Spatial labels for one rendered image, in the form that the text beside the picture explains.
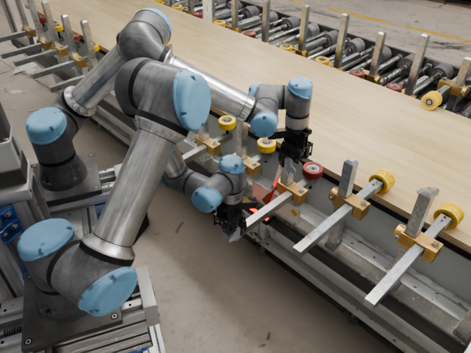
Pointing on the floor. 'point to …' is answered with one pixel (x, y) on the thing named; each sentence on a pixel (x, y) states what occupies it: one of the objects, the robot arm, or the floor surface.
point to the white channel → (207, 10)
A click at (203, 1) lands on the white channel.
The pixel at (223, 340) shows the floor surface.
